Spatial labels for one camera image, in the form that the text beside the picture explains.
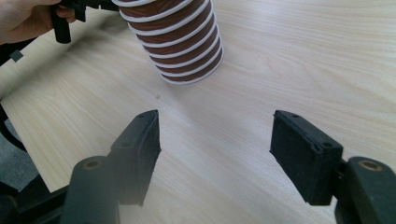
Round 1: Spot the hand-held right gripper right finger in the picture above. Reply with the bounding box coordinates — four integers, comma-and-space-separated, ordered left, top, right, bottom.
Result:
269, 109, 344, 206

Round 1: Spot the black curved frame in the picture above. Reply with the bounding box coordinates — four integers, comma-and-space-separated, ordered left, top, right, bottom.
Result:
0, 104, 28, 153

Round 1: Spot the stack of brown paper cups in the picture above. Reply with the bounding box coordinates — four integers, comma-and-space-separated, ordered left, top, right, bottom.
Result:
111, 0, 224, 86

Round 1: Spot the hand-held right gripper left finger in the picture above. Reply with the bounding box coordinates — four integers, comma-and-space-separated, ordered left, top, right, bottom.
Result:
106, 108, 163, 207

